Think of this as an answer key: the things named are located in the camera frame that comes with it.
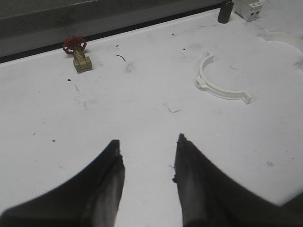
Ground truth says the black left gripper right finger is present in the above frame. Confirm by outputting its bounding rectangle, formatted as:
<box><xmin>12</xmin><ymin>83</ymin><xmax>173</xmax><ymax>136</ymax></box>
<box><xmin>174</xmin><ymin>134</ymin><xmax>303</xmax><ymax>227</ymax></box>

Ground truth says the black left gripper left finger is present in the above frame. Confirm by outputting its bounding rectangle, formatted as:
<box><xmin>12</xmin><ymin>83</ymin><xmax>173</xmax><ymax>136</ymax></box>
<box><xmin>0</xmin><ymin>140</ymin><xmax>125</xmax><ymax>227</ymax></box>

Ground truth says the white half-ring pipe clamp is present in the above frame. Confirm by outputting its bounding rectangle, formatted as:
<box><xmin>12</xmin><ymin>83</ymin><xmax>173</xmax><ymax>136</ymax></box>
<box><xmin>261</xmin><ymin>29</ymin><xmax>303</xmax><ymax>51</ymax></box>
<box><xmin>195</xmin><ymin>51</ymin><xmax>252</xmax><ymax>105</ymax></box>

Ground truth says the brass valve red handwheel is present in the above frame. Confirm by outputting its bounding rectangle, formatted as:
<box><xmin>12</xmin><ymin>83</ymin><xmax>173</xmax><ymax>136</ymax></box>
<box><xmin>62</xmin><ymin>35</ymin><xmax>92</xmax><ymax>72</ymax></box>

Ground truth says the grey stone counter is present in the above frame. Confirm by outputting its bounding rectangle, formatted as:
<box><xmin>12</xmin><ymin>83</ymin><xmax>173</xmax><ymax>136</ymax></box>
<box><xmin>0</xmin><ymin>0</ymin><xmax>221</xmax><ymax>39</ymax></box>

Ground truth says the dark brown cylindrical capacitor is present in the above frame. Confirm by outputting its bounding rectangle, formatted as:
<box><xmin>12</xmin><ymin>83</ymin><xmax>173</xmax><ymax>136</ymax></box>
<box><xmin>217</xmin><ymin>0</ymin><xmax>234</xmax><ymax>24</ymax></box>

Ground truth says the white circuit breaker red switch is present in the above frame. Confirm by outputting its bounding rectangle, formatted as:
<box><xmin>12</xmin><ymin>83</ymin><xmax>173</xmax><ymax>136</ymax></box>
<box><xmin>233</xmin><ymin>0</ymin><xmax>263</xmax><ymax>22</ymax></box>

